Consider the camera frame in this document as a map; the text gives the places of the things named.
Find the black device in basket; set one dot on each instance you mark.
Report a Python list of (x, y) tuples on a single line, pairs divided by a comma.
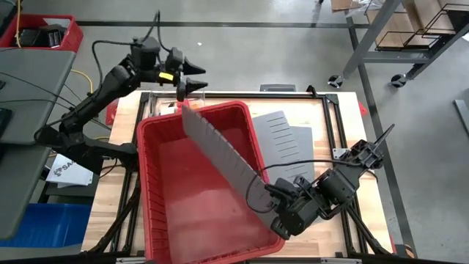
[(47, 36)]

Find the red block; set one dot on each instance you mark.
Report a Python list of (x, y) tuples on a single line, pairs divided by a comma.
[(184, 104)]

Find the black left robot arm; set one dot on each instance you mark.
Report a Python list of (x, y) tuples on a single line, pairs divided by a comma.
[(110, 84)]

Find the white paper sheet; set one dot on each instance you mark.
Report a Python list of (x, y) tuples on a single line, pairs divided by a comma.
[(58, 22)]

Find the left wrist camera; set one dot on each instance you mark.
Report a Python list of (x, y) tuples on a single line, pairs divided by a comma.
[(174, 58)]

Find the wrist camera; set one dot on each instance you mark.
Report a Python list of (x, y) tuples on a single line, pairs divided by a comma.
[(174, 58), (287, 190)]

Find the black floor stand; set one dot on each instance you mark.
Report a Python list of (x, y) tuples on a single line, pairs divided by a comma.
[(66, 192)]

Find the silver metal bracket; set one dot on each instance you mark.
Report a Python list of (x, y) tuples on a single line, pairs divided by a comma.
[(137, 260), (340, 261)]

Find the grey mount plate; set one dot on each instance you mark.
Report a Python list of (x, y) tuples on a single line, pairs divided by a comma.
[(277, 88)]

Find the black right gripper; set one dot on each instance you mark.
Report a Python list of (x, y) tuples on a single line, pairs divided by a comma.
[(304, 216)]

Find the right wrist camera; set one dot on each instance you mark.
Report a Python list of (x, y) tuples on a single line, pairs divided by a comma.
[(287, 190)]

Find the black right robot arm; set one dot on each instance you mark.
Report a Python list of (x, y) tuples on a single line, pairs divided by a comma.
[(340, 187)]

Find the red clamp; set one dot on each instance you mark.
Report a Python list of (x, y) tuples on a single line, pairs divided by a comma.
[(393, 245), (111, 113), (362, 109)]

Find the small red basket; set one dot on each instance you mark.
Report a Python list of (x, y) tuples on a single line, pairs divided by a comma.
[(75, 36)]

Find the small cardboard box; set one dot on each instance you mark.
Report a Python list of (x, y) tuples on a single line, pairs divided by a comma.
[(344, 4)]

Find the white block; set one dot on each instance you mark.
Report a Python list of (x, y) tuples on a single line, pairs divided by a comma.
[(169, 110)]

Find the white paper with logo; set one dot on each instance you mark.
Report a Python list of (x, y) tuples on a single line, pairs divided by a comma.
[(69, 176)]

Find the black aluminium frame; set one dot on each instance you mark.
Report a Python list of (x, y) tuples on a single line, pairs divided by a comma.
[(129, 227)]

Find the black caster wheel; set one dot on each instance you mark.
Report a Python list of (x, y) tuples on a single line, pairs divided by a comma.
[(336, 81), (398, 80)]

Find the long grey slotted divider panel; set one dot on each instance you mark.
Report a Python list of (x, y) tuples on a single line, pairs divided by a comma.
[(220, 154)]

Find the grey desk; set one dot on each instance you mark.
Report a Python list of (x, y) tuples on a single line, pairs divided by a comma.
[(33, 91)]

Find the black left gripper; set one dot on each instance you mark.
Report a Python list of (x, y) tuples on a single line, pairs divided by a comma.
[(166, 77)]

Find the black desk support bar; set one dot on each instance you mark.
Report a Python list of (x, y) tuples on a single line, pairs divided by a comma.
[(93, 166)]

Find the blue plastic bin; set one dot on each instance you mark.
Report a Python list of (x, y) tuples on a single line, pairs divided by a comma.
[(47, 227)]

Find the grey metal bar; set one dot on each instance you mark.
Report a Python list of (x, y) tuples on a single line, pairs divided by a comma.
[(462, 117)]

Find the large red plastic bin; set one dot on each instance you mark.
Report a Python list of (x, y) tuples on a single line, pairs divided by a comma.
[(205, 205)]

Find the black device on desk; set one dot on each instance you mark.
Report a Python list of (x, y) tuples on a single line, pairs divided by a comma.
[(4, 122)]

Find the grey metal cart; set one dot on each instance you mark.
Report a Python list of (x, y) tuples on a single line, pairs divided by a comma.
[(388, 56)]

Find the large cardboard box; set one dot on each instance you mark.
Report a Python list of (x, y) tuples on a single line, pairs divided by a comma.
[(388, 22)]

